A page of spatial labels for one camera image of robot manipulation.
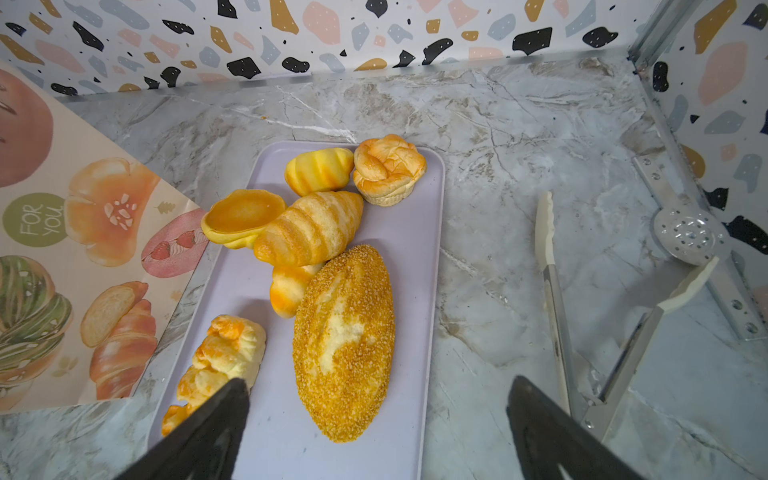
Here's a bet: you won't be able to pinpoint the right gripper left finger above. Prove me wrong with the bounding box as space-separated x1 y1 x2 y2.
118 378 250 480

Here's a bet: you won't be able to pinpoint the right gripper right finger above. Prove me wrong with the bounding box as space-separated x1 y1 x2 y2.
506 375 640 479

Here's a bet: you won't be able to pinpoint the steel tongs white tips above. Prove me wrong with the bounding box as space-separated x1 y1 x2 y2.
534 190 719 440

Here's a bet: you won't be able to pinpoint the large sesame oval bread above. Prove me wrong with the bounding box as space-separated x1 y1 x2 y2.
292 244 396 443

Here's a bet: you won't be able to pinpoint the printed paper bread bag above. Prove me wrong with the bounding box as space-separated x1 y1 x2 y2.
1 64 208 414

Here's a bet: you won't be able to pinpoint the round yellow tart bread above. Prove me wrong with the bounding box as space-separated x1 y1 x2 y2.
201 189 286 249

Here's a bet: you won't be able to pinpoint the striped croissant bread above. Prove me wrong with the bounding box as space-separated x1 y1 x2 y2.
254 191 364 318

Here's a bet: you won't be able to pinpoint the lilac plastic tray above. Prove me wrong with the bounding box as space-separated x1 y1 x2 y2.
158 141 445 479

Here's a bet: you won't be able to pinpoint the braided twist pastry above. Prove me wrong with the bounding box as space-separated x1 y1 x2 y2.
161 315 266 436

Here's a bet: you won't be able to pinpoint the small striped yellow roll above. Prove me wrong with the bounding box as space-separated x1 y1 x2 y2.
284 148 354 197

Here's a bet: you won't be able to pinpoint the knotted brown bun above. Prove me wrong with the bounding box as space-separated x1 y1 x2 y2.
353 134 427 207

